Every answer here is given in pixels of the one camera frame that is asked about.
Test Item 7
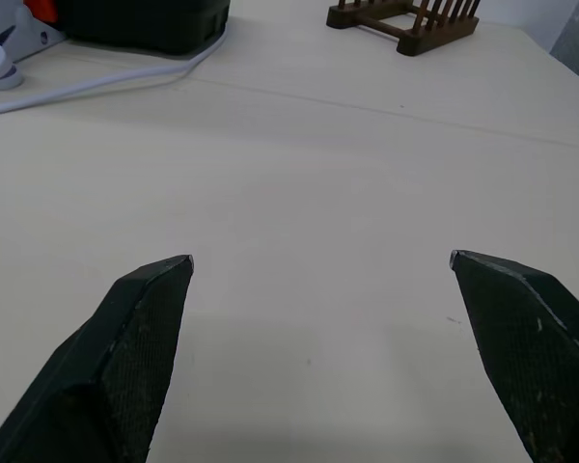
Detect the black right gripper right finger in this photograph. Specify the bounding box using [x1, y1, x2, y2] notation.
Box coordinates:
[448, 249, 579, 463]

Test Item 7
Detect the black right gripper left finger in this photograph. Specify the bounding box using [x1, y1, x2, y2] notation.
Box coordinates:
[0, 254, 196, 463]

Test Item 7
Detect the black box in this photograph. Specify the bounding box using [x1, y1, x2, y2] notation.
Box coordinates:
[52, 0, 231, 56]

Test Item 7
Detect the brown wooden dish rack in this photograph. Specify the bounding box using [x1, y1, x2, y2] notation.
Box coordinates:
[325, 0, 483, 57]

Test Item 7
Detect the orange object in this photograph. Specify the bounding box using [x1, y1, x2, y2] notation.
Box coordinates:
[22, 0, 59, 25]

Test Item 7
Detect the white power cable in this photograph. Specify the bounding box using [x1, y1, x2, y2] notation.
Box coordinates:
[0, 26, 228, 119]

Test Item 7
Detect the white clamp bracket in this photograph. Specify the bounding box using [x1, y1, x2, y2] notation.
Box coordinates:
[0, 2, 68, 63]

